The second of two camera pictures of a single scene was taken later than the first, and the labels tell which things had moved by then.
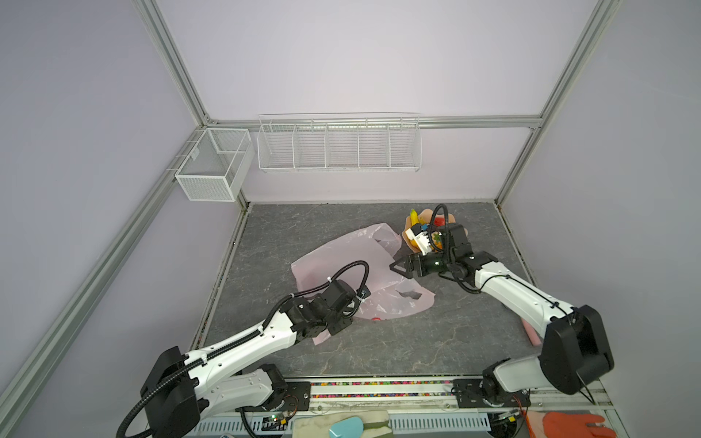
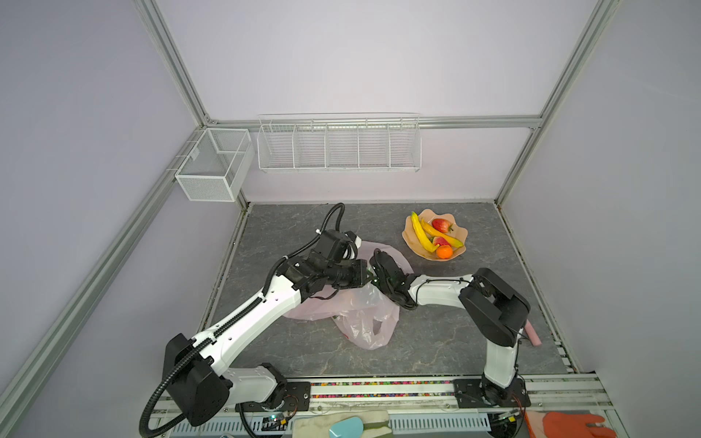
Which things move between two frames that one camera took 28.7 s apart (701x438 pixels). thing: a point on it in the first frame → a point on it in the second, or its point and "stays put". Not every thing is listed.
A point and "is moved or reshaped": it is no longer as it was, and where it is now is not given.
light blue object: (347, 427) stays put
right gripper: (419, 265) → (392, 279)
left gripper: (340, 325) → (359, 281)
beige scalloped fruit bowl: (424, 217) stays put
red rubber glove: (569, 425) stays put
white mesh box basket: (216, 163) stays put
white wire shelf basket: (335, 142) stays put
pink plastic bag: (364, 260) is moved or reshaped
